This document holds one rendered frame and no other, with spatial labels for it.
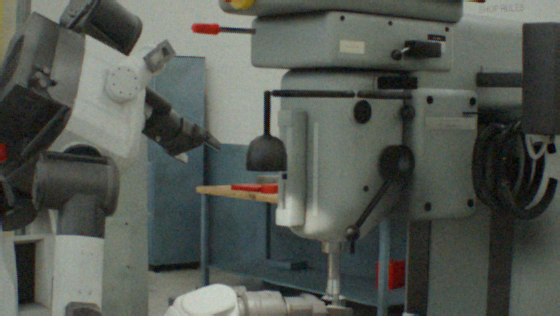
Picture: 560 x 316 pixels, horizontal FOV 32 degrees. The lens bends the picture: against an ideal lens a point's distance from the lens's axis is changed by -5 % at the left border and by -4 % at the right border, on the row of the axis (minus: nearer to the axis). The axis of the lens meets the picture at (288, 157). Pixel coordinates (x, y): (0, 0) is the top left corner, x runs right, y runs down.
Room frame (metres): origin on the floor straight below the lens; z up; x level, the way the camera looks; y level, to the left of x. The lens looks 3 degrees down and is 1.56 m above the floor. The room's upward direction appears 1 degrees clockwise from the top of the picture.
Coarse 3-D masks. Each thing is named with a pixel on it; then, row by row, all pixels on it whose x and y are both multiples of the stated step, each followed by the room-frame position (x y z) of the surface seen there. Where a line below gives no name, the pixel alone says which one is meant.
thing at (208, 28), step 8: (200, 24) 1.82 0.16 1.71; (208, 24) 1.83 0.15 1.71; (216, 24) 1.84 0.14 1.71; (200, 32) 1.82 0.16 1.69; (208, 32) 1.83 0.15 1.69; (216, 32) 1.84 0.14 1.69; (224, 32) 1.86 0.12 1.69; (232, 32) 1.87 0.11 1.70; (240, 32) 1.88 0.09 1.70; (248, 32) 1.89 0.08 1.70
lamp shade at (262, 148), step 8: (256, 136) 1.73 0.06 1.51; (264, 136) 1.72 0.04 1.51; (272, 136) 1.72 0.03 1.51; (256, 144) 1.71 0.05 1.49; (264, 144) 1.71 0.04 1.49; (272, 144) 1.71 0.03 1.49; (280, 144) 1.72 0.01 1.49; (248, 152) 1.72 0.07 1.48; (256, 152) 1.70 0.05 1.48; (264, 152) 1.70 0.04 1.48; (272, 152) 1.70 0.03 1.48; (280, 152) 1.71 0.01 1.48; (248, 160) 1.72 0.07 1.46; (256, 160) 1.70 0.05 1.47; (264, 160) 1.70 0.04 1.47; (272, 160) 1.70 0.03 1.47; (280, 160) 1.71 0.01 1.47; (248, 168) 1.72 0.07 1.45; (256, 168) 1.70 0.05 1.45; (264, 168) 1.70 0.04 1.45; (272, 168) 1.70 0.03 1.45; (280, 168) 1.71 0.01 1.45
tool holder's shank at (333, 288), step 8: (328, 256) 1.91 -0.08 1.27; (336, 256) 1.90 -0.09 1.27; (328, 264) 1.91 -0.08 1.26; (336, 264) 1.90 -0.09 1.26; (328, 272) 1.91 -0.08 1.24; (336, 272) 1.90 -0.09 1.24; (328, 280) 1.91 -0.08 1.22; (336, 280) 1.90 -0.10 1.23; (328, 288) 1.90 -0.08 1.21; (336, 288) 1.90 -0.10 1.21; (328, 296) 1.91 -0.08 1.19; (336, 296) 1.90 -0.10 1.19
